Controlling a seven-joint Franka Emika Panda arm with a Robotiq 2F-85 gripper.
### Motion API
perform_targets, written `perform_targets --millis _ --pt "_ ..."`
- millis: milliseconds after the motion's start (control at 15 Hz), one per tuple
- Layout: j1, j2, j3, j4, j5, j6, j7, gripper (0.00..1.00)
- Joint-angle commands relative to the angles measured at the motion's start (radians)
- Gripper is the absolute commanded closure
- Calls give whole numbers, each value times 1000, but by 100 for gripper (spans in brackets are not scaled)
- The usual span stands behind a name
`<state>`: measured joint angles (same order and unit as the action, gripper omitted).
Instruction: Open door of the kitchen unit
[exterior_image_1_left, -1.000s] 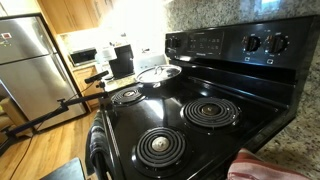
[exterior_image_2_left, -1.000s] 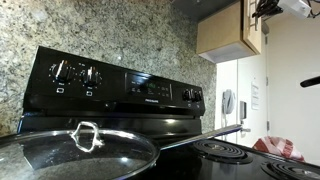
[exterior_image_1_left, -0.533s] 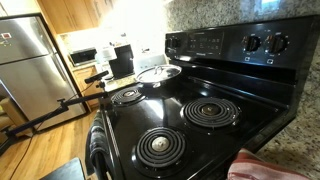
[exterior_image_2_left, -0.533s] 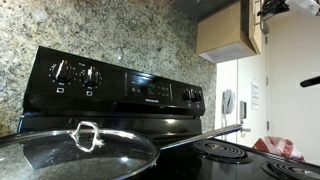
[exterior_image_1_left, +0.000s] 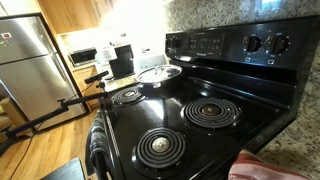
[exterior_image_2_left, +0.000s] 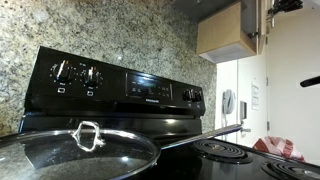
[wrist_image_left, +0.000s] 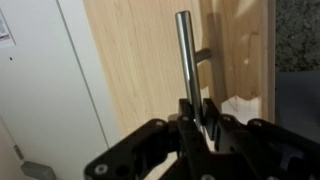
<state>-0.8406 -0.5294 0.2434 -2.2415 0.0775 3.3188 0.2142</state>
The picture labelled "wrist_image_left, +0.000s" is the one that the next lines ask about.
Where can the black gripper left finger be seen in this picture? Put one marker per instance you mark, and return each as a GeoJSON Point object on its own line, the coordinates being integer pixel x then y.
{"type": "Point", "coordinates": [134, 157]}

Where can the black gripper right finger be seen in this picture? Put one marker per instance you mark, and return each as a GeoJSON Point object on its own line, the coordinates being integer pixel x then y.
{"type": "Point", "coordinates": [270, 149]}

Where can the steel cabinet bar handle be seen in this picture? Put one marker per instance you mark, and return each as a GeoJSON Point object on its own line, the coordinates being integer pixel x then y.
{"type": "Point", "coordinates": [190, 58]}

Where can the wooden cabinet door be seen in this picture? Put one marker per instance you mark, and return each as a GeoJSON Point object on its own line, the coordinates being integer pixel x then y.
{"type": "Point", "coordinates": [138, 47]}

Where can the door lever lock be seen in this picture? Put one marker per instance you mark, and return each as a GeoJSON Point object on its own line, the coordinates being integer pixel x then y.
{"type": "Point", "coordinates": [34, 170]}

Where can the paper notice on door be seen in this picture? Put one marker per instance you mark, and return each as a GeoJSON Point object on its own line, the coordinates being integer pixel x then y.
{"type": "Point", "coordinates": [6, 38]}

